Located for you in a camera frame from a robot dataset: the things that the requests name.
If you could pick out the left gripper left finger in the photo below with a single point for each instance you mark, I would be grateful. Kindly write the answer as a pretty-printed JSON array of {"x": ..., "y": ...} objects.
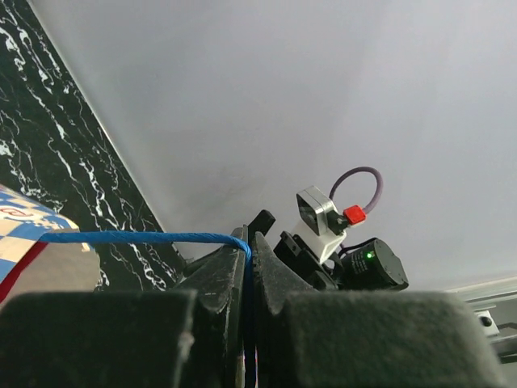
[{"x": 194, "y": 335}]

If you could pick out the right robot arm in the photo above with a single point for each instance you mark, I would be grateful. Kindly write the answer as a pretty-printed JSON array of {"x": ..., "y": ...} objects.
[{"x": 367, "y": 266}]

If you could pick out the blue checkered paper bag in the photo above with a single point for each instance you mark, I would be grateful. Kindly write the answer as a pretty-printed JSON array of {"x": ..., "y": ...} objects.
[{"x": 28, "y": 267}]

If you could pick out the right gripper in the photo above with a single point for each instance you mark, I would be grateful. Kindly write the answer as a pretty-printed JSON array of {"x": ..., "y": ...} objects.
[{"x": 294, "y": 253}]

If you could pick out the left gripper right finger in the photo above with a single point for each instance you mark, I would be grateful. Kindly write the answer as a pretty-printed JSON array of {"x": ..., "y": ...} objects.
[{"x": 311, "y": 338}]

